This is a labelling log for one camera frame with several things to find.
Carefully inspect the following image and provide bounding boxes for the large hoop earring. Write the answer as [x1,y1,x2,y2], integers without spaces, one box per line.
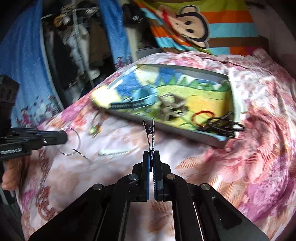
[58,126,81,156]

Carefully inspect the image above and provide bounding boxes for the beige hair claw clip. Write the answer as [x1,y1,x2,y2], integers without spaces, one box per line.
[158,93,188,121]

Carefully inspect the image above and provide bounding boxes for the black bead bracelet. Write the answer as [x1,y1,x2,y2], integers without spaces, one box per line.
[199,111,246,138]

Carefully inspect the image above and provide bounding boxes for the red cord bracelet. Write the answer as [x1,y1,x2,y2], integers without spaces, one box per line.
[191,109,216,127]

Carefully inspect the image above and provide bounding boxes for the light blue smart watch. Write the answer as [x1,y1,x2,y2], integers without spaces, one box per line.
[110,87,158,110]

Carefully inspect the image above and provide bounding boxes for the person's left hand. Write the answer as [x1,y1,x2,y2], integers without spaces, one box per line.
[1,158,23,191]

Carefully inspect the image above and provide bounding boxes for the small yellow-green trinket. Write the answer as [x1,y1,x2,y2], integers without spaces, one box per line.
[89,124,101,138]

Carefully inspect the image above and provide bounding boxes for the tray with dinosaur drawing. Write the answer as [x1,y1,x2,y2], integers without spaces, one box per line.
[91,64,245,148]

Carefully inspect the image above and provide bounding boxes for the blue dotted wardrobe curtain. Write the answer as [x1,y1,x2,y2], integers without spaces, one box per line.
[1,1,63,128]

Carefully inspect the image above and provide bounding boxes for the hanging clothes in wardrobe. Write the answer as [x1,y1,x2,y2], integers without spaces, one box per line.
[41,1,115,108]

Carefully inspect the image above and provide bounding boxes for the striped monkey blanket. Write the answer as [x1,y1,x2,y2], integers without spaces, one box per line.
[135,0,267,56]

